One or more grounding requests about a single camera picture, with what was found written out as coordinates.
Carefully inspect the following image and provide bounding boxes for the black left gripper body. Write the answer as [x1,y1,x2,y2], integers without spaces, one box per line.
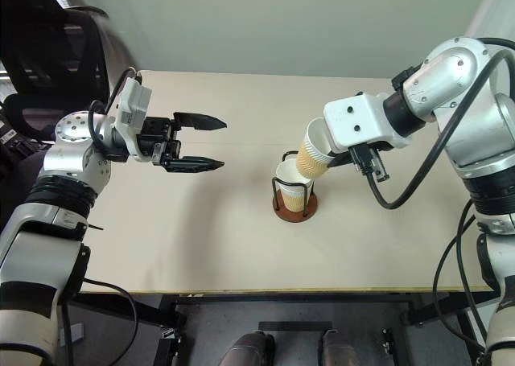
[138,116,183,167]

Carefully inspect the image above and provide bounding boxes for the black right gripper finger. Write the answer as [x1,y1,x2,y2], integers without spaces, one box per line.
[327,150,353,170]

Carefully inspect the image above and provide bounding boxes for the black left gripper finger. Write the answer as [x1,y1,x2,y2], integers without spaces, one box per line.
[163,155,225,174]
[172,111,228,133]

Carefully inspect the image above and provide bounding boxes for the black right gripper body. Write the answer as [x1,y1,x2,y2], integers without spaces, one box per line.
[348,142,392,184]

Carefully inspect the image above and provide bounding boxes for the yellow ribbed paper cup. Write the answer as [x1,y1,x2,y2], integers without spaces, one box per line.
[295,117,337,181]
[274,158,310,191]
[279,180,316,214]

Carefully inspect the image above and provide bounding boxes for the black mesh office chair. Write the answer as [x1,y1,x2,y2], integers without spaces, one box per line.
[0,0,138,150]

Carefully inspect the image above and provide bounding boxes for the black flat floor plate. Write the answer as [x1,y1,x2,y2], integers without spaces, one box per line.
[257,321,335,333]

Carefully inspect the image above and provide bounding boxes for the dark rounded grey shape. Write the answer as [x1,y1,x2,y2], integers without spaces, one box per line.
[219,329,277,366]
[319,328,364,366]

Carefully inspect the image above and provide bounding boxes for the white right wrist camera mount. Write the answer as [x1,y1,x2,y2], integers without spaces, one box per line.
[323,92,414,154]

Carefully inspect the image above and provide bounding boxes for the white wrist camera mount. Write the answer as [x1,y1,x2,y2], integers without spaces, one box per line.
[113,75,154,164]
[323,92,414,154]

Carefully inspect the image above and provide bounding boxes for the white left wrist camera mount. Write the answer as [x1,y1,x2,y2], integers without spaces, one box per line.
[113,75,154,164]

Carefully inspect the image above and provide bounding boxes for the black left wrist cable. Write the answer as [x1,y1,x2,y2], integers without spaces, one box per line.
[87,65,142,158]

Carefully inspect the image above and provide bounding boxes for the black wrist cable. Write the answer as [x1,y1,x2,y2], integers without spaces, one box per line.
[364,38,515,211]
[87,65,142,158]

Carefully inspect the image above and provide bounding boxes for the black wire cup holder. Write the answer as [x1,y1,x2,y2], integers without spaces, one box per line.
[271,150,319,224]

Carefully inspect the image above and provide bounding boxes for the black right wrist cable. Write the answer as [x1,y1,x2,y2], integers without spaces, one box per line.
[364,38,515,211]

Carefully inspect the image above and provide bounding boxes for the black right arm base cable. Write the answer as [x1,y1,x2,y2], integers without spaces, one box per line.
[431,199,496,353]

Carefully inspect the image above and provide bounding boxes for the black arm base cable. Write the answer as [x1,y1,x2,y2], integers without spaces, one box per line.
[431,199,496,353]
[60,277,140,366]

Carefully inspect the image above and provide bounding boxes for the black left arm base cable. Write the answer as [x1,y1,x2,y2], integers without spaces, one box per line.
[60,277,140,366]

